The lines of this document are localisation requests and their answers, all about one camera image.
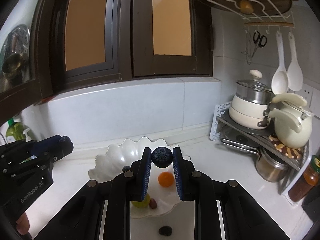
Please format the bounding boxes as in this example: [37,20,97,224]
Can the green apple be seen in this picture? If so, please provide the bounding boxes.
[131,193,151,208]

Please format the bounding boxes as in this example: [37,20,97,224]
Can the blueberry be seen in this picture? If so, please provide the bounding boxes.
[151,147,173,168]
[122,166,130,172]

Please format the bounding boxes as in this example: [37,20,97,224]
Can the red grape tomato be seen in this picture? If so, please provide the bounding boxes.
[149,198,157,209]

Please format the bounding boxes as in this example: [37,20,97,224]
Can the dark plum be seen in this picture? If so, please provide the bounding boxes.
[158,225,172,236]

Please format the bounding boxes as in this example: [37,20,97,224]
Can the orange tangerine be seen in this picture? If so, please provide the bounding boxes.
[158,172,175,187]

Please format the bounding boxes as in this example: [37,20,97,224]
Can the black kitchen scissors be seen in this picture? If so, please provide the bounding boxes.
[251,30,267,57]

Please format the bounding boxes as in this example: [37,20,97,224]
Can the person hand holding gripper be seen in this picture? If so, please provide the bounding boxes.
[16,212,30,235]

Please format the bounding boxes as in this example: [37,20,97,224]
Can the green dish soap bottle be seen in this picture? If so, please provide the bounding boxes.
[5,118,25,143]

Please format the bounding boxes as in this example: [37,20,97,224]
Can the white pump bottle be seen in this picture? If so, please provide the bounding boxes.
[23,128,33,142]

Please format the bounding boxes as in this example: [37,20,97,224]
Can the stainless steel pot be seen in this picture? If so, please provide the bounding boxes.
[255,147,291,183]

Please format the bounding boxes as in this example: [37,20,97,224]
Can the black knife block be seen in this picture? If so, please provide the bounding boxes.
[302,185,320,223]

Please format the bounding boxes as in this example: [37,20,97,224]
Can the glass jar red sauce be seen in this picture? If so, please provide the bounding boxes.
[288,155,319,202]

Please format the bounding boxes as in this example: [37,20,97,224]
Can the white metal corner shelf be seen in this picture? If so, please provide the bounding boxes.
[209,102,311,195]

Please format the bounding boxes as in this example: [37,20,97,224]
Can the steel steamer plate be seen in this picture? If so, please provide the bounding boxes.
[1,24,31,93]

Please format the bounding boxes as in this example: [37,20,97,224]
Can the white scalloped ceramic bowl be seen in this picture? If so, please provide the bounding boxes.
[87,136,192,220]

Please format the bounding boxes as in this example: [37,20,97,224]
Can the cream ceramic kettle pot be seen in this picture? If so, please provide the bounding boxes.
[268,93,314,149]

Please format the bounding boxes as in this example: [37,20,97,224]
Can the cream pot with steamer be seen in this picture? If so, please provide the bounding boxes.
[229,69,273,130]

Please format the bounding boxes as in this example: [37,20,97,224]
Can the white rice spoon left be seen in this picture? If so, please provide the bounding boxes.
[271,31,289,95]

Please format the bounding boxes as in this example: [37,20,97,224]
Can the wall power outlets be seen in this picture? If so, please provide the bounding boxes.
[301,84,320,119]

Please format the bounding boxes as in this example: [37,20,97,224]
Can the dark brown window frame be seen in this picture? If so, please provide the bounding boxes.
[1,0,213,124]

